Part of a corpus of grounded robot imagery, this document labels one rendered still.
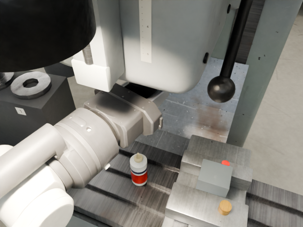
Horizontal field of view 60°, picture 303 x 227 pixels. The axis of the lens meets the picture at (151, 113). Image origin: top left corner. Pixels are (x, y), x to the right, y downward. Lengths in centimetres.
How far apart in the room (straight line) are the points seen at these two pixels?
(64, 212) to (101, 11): 22
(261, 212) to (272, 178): 124
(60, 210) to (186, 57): 21
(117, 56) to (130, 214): 44
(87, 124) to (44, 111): 30
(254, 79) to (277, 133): 140
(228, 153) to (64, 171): 43
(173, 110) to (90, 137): 53
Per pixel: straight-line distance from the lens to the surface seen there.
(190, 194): 55
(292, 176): 200
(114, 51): 27
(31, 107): 64
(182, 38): 25
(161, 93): 42
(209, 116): 82
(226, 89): 28
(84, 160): 33
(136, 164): 61
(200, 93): 82
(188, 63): 27
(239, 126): 96
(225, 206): 53
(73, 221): 75
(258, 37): 76
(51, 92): 66
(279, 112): 237
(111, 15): 25
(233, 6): 44
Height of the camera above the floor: 152
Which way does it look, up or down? 46 degrees down
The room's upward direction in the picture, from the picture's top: straight up
